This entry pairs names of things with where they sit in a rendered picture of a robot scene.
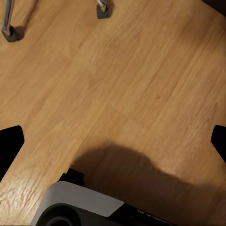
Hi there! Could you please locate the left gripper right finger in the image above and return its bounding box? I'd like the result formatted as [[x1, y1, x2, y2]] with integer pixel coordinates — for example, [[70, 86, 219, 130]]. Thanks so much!
[[211, 125, 226, 163]]

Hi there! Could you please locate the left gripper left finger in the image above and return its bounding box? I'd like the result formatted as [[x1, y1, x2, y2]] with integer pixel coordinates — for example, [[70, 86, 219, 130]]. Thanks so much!
[[0, 125, 24, 182]]

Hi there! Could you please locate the swivel chair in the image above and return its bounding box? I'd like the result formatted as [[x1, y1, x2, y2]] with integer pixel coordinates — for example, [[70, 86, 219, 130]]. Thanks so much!
[[2, 0, 108, 43]]

